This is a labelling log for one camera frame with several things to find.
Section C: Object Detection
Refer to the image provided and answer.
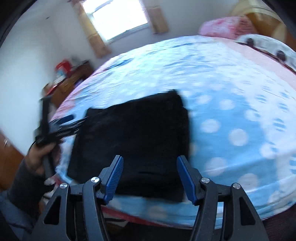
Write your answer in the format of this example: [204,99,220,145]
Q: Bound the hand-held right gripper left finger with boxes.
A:
[31,155,124,241]

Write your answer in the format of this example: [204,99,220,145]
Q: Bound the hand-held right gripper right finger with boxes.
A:
[176,155,270,241]

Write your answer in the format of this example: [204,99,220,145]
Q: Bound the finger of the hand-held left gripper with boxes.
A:
[49,114,75,127]
[54,117,89,141]

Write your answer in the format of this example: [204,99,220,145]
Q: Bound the black pants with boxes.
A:
[67,90,191,203]

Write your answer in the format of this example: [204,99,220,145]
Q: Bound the person's left forearm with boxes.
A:
[7,159,48,217]

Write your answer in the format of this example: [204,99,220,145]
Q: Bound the person's left hand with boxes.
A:
[24,142,61,177]

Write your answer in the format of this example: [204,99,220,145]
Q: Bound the wooden desk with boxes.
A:
[43,61,95,108]

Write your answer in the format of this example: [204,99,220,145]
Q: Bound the brown wooden door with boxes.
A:
[0,130,26,191]

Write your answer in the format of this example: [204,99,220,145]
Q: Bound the red box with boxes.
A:
[55,61,71,78]

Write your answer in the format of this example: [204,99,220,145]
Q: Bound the beige curtain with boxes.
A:
[141,0,169,34]
[71,0,110,58]

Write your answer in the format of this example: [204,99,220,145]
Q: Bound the blue pink polka dot blanket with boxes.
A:
[44,35,296,230]

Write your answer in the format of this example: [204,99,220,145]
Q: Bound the person's leg in jeans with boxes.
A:
[0,191,36,241]

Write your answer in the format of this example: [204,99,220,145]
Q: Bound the window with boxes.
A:
[82,0,150,43]

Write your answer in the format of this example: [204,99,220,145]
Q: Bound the panda print pillow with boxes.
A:
[235,34,296,75]

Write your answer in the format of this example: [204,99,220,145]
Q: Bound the pink pillow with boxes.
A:
[198,16,258,38]

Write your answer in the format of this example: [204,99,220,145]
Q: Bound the wooden headboard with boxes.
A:
[231,0,290,45]

